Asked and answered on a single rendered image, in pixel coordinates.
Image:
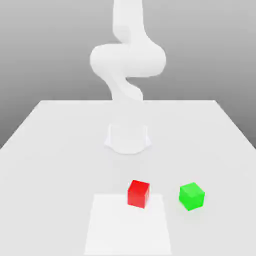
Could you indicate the small green cube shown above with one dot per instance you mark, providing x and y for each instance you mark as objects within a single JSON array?
[{"x": 191, "y": 197}]

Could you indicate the small red cube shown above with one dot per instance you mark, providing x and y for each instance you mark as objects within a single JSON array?
[{"x": 138, "y": 195}]

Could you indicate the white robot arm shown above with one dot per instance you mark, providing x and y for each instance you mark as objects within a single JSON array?
[{"x": 128, "y": 60}]

